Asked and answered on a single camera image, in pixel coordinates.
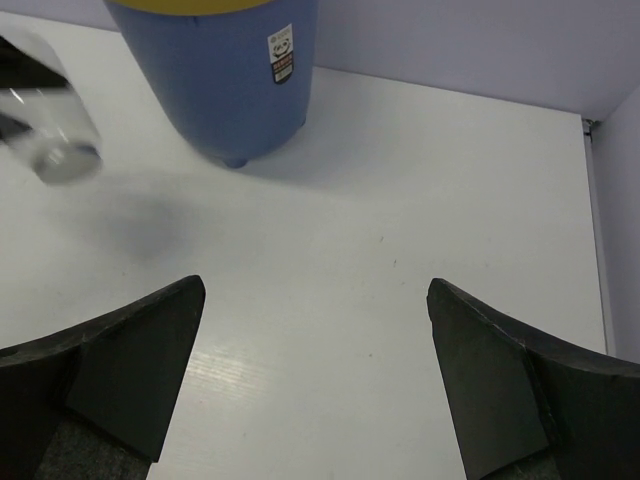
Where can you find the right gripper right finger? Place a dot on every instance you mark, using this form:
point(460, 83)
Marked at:
point(526, 404)

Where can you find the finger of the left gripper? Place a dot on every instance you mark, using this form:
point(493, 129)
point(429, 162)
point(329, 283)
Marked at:
point(20, 71)

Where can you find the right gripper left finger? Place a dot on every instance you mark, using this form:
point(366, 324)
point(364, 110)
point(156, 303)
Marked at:
point(95, 401)

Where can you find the clear bottle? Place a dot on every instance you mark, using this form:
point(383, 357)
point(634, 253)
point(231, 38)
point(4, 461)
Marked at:
point(49, 131)

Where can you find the blue bin with yellow rim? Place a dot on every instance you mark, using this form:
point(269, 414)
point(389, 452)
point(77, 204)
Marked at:
point(233, 77)

